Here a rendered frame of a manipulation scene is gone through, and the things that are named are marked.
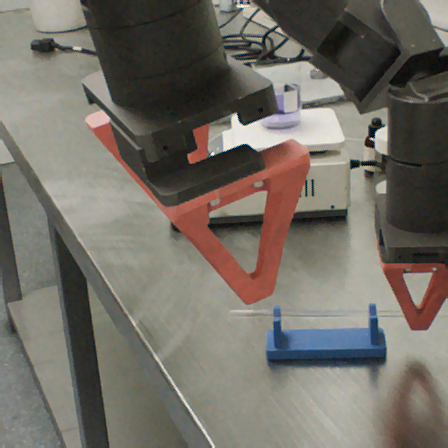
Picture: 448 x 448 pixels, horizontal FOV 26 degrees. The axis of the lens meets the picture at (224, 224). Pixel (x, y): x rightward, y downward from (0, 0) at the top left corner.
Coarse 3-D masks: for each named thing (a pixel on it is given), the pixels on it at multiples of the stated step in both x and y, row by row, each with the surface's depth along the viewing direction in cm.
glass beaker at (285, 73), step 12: (264, 60) 107; (276, 60) 108; (288, 60) 107; (264, 72) 103; (276, 72) 103; (288, 72) 103; (300, 72) 105; (276, 84) 104; (288, 84) 104; (300, 84) 105; (276, 96) 104; (288, 96) 104; (300, 96) 106; (288, 108) 105; (300, 108) 106; (264, 120) 106; (276, 120) 105; (288, 120) 105; (300, 120) 107; (276, 132) 106
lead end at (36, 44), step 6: (36, 42) 184; (42, 42) 183; (48, 42) 182; (54, 42) 183; (36, 48) 184; (42, 48) 183; (48, 48) 183; (60, 48) 183; (66, 48) 183; (72, 48) 183; (78, 48) 182; (84, 48) 181
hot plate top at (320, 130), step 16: (304, 112) 112; (320, 112) 112; (240, 128) 108; (256, 128) 108; (304, 128) 107; (320, 128) 107; (336, 128) 106; (256, 144) 103; (272, 144) 103; (304, 144) 102; (320, 144) 102; (336, 144) 102
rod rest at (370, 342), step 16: (368, 304) 81; (368, 320) 82; (272, 336) 82; (288, 336) 82; (304, 336) 82; (320, 336) 82; (336, 336) 82; (352, 336) 81; (368, 336) 81; (384, 336) 81; (272, 352) 80; (288, 352) 80; (304, 352) 80; (320, 352) 80; (336, 352) 80; (352, 352) 80; (368, 352) 80; (384, 352) 80
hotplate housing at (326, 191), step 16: (224, 144) 110; (320, 160) 103; (336, 160) 103; (352, 160) 112; (320, 176) 103; (336, 176) 103; (256, 192) 104; (304, 192) 104; (320, 192) 104; (336, 192) 104; (224, 208) 105; (240, 208) 105; (256, 208) 105; (304, 208) 105; (320, 208) 105; (336, 208) 105
